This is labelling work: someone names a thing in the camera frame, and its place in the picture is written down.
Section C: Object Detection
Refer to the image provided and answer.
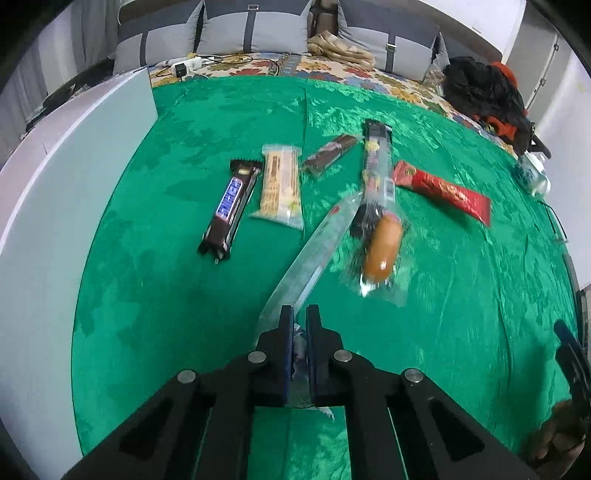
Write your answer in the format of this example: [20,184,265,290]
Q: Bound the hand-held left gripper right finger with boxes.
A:
[306,305,541,480]

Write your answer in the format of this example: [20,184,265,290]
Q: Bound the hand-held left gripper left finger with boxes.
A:
[62,305,296,480]

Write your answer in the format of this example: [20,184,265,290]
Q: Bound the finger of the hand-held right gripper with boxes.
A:
[553,318,591,407]

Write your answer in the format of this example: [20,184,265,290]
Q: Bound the long clear plastic packet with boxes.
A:
[256,191,363,421]

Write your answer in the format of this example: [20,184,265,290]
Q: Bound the orange bun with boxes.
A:
[339,210,413,308]

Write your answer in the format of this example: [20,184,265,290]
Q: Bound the brown chocolate bar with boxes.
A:
[198,159,264,264]

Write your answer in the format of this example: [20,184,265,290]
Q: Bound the beige cracker packet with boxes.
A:
[249,144,305,230]

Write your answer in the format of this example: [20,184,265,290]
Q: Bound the dark brown snack bar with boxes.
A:
[302,135,361,178]

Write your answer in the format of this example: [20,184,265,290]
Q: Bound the long black clear snack packet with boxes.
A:
[349,119,398,238]

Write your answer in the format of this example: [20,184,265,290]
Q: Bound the red snack packet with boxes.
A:
[392,160,492,227]

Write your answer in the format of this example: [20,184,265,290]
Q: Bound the white cardboard box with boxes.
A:
[0,66,160,469]

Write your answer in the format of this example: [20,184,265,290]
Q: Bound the person's right hand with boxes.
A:
[524,399,589,478]

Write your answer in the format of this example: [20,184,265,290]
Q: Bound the white blue teapot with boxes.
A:
[515,151,552,198]

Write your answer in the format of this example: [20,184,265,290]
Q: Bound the dark chair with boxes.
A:
[526,120,552,160]

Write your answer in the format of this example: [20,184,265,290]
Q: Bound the floral bedsheet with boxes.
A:
[148,51,518,153]

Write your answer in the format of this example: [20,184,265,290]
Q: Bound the clear plastic bag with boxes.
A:
[422,65,446,95]

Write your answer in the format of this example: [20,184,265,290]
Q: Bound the black clothes pile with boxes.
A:
[443,56,532,123]

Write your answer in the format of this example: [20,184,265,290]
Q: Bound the beige folded cloth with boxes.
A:
[307,30,376,70]

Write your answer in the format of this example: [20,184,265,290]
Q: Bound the red garment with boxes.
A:
[480,61,532,139]

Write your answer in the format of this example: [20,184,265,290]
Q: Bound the white power strip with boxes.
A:
[159,55,204,70]

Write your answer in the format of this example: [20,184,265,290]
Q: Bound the white door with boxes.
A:
[505,0,573,121]

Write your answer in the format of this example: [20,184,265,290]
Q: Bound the grey pillow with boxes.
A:
[337,0,440,81]
[113,0,206,75]
[196,0,315,55]

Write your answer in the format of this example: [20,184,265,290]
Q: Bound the black cable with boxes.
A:
[542,200,568,244]

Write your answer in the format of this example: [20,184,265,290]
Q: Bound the thin charger cable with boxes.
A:
[202,52,280,78]

